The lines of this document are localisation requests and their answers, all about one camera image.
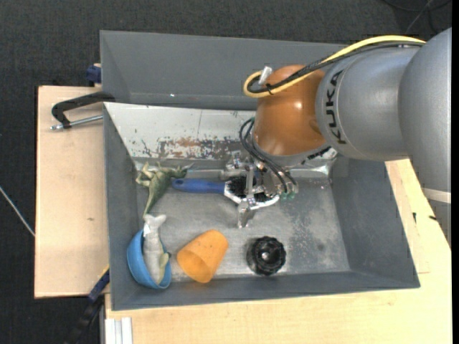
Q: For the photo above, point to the pale wood board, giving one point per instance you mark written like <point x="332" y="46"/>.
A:
<point x="70" y="199"/>

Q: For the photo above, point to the green toy dinosaur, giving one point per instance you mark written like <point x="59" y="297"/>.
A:
<point x="158" y="184"/>

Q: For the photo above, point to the black round ribbed knob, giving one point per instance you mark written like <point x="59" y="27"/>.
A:
<point x="266" y="256"/>

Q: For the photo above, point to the grey toy shark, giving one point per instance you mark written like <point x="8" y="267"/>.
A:
<point x="153" y="244"/>

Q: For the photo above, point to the grey metal bin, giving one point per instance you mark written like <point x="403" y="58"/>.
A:
<point x="201" y="66"/>

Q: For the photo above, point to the orange plastic cup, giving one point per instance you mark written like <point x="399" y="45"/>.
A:
<point x="202" y="254"/>

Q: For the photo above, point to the blue bowl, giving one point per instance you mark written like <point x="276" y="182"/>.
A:
<point x="135" y="262"/>

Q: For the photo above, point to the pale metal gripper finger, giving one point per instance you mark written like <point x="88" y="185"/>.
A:
<point x="237" y="166"/>
<point x="246" y="211"/>

